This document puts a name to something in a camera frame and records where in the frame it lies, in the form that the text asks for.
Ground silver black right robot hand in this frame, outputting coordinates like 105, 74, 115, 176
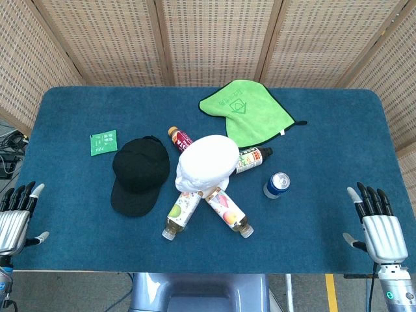
342, 181, 409, 265

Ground blue felt table cover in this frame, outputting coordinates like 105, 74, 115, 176
6, 85, 416, 274

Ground dark right arm cable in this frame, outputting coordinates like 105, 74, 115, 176
367, 262, 378, 312

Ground red label bottle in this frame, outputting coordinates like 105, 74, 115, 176
167, 126, 194, 153

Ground blue-grey robot torso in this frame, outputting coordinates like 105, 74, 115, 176
129, 272, 272, 312

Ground green apple label tea bottle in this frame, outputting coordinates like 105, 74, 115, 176
161, 190, 204, 241

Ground black power adapter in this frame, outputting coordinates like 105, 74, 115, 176
0, 155, 18, 179

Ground black baseball cap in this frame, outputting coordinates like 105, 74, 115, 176
110, 135, 171, 218

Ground green microfiber towel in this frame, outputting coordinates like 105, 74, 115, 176
198, 79, 308, 149

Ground white table leg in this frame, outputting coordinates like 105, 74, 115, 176
285, 274, 295, 312

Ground blue drink can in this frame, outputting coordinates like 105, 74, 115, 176
263, 172, 291, 200

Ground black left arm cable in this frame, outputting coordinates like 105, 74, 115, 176
0, 294, 18, 312

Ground woven wood screen panel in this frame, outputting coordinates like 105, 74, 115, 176
32, 0, 175, 87
146, 0, 283, 88
0, 0, 84, 136
337, 0, 416, 212
259, 0, 409, 88

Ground black cable bundle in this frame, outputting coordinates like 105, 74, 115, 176
0, 129, 30, 154

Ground blue floor cable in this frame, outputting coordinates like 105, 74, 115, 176
105, 273, 135, 311

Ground dark bottle black cap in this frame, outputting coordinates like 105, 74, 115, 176
234, 146, 274, 176

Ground peach label tea bottle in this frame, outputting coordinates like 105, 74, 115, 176
204, 187, 254, 239

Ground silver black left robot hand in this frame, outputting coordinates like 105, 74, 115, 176
0, 181, 50, 257

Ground white cap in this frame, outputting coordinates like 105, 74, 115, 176
175, 134, 241, 193

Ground green square packet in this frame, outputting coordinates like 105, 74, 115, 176
90, 129, 118, 157

